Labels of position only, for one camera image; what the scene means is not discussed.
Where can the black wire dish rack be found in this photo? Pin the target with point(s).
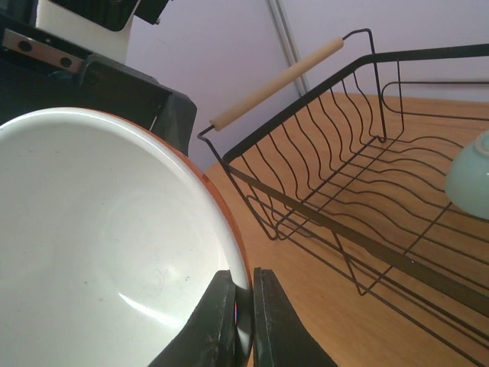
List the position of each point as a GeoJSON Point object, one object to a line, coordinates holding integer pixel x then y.
{"type": "Point", "coordinates": [354, 173]}

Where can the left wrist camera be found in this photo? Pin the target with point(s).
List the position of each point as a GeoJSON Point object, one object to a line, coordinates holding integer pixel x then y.
{"type": "Point", "coordinates": [62, 34]}

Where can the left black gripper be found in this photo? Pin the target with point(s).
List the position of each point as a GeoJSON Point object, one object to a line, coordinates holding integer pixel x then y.
{"type": "Point", "coordinates": [41, 71]}

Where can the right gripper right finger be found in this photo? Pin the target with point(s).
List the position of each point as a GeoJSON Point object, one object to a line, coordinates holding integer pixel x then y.
{"type": "Point", "coordinates": [280, 338]}

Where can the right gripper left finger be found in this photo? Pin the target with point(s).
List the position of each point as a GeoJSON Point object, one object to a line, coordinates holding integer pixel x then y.
{"type": "Point", "coordinates": [209, 336]}

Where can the celadon green bowl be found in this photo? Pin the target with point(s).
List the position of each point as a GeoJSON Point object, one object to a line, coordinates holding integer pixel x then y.
{"type": "Point", "coordinates": [466, 183]}

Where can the orange bowl white inside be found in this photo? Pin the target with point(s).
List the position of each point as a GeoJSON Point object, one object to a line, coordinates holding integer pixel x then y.
{"type": "Point", "coordinates": [109, 240]}

